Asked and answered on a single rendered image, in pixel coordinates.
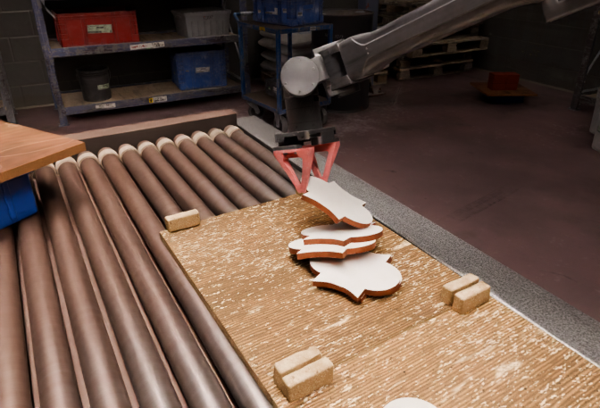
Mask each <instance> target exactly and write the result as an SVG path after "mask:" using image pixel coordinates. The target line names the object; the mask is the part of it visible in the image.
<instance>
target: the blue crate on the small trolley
mask: <svg viewBox="0 0 600 408"><path fill-rule="evenodd" d="M252 1H254V4H253V6H254V9H253V10H254V14H253V21H257V22H262V23H269V24H275V25H280V26H287V27H298V26H305V25H312V24H319V23H322V22H323V15H322V12H323V10H322V3H323V2H324V1H323V0H252Z"/></svg>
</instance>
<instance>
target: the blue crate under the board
mask: <svg viewBox="0 0 600 408"><path fill-rule="evenodd" d="M31 172H32V171H31ZM29 173H30V172H28V173H25V174H23V175H20V176H19V177H16V178H13V179H9V180H7V181H5V182H2V183H0V229H4V228H6V227H8V226H10V225H12V224H14V223H16V222H18V221H21V220H23V219H26V218H28V217H29V216H31V215H33V214H35V213H37V212H38V207H37V203H36V200H35V197H34V193H33V189H32V186H31V183H30V179H29Z"/></svg>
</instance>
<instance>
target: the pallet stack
mask: <svg viewBox="0 0 600 408"><path fill-rule="evenodd" d="M430 1H432V0H379V13H378V27H380V28H381V27H382V26H384V25H386V24H388V23H390V22H391V21H394V20H396V19H398V18H400V17H401V16H403V15H405V14H407V13H409V12H411V11H413V10H415V9H417V8H419V7H420V6H422V5H424V4H426V3H428V2H430ZM383 4H387V8H383V9H381V7H382V5H383ZM380 17H383V18H382V20H380ZM483 22H484V21H482V22H479V23H477V24H475V25H472V26H470V27H469V28H466V30H465V33H466V34H465V33H462V32H459V31H458V32H456V33H454V34H452V35H450V36H448V37H444V38H442V39H439V40H438V41H436V42H433V43H431V44H429V45H427V46H424V47H422V48H419V49H417V50H415V51H412V52H410V53H409V54H405V55H403V56H401V57H399V58H397V59H395V60H394V61H393V62H391V63H390V64H389V67H387V68H386V69H383V70H385V71H387V74H388V75H392V74H396V80H398V81H401V80H408V79H422V78H428V77H434V76H438V75H446V74H452V73H457V72H463V71H471V68H472V62H473V59H471V57H472V51H478V50H485V49H488V40H489V37H482V36H477V35H478V33H479V25H480V24H483ZM380 25H382V26H380ZM466 41H474V45H469V44H464V43H463V42H466ZM456 53H460V56H459V55H457V56H454V55H453V54H456ZM460 62H461V65H460V69H458V70H451V71H443V67H448V66H454V63H460ZM423 70H429V73H428V74H421V75H416V76H410V72H411V71H423Z"/></svg>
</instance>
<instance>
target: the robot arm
mask: <svg viewBox="0 0 600 408"><path fill-rule="evenodd" d="M539 3H541V6H542V10H543V13H544V16H545V19H546V22H552V21H554V20H557V19H560V18H564V17H565V16H567V15H570V14H572V13H575V12H578V11H581V10H584V9H586V8H588V7H590V6H593V5H596V4H600V0H432V1H430V2H428V3H426V4H424V5H422V6H420V7H419V8H417V9H415V10H413V11H411V12H409V13H407V14H405V15H403V16H401V17H400V18H398V19H396V20H394V21H391V22H390V23H388V24H386V25H384V26H382V27H381V28H379V29H376V30H374V31H372V32H366V33H361V34H357V35H354V36H351V37H349V38H347V39H346V40H344V39H340V40H338V41H335V42H332V43H329V44H327V45H325V46H321V47H318V48H315V49H313V50H312V55H313V58H312V59H309V58H307V57H304V56H295V57H292V58H290V59H289V60H287V61H286V62H285V63H284V65H283V66H282V69H281V72H280V80H281V83H282V86H283V90H284V97H285V99H287V100H285V105H286V112H287V125H288V133H281V134H276V135H274V137H275V143H279V146H276V147H273V154H274V156H275V158H276V159H277V161H278V162H279V164H280V165H281V167H282V168H283V169H284V171H285V172H286V173H287V175H288V176H289V178H290V179H291V181H292V183H293V184H294V186H295V188H296V190H297V192H298V193H305V192H306V189H307V187H308V182H309V178H310V172H311V169H312V172H313V175H314V177H316V178H319V179H322V180H324V181H326V182H328V179H329V174H330V171H331V167H332V165H333V162H334V160H335V158H336V155H337V152H338V149H339V146H340V142H339V137H336V138H335V136H334V134H336V127H327V128H323V127H322V122H321V108H320V99H319V97H318V94H319V92H318V85H319V84H321V83H322V84H323V86H324V88H325V91H326V94H327V97H328V98H329V97H332V96H335V95H337V96H338V98H340V97H342V96H347V95H350V94H352V93H354V92H357V91H359V90H361V89H360V84H359V82H361V81H363V80H366V79H368V78H371V77H373V76H375V75H374V73H377V72H379V71H382V70H383V69H384V68H385V67H386V66H387V65H388V64H390V63H391V62H393V61H394V60H395V59H397V58H399V57H401V56H403V55H405V54H409V53H410V52H412V51H415V50H417V49H419V48H422V47H424V46H427V45H429V44H431V43H433V42H436V41H438V40H439V39H442V38H444V37H448V36H450V35H452V34H454V33H456V32H458V31H461V30H463V29H466V28H469V27H470V26H472V25H475V24H477V23H479V22H482V21H484V20H487V19H489V18H491V17H494V16H496V15H498V14H500V13H502V12H505V11H508V10H510V9H512V8H516V7H519V6H523V5H525V4H539ZM331 89H332V91H331ZM289 98H290V99H289ZM308 141H311V144H310V145H304V142H308ZM323 151H328V152H329V154H328V158H327V161H326V165H325V169H324V172H323V176H321V173H320V170H319V167H318V164H317V161H316V158H315V154H314V153H315V152H323ZM297 157H298V158H302V159H303V172H302V181H301V184H300V182H299V180H298V178H297V176H296V174H295V172H294V170H293V168H292V166H291V164H290V162H289V160H288V158H297Z"/></svg>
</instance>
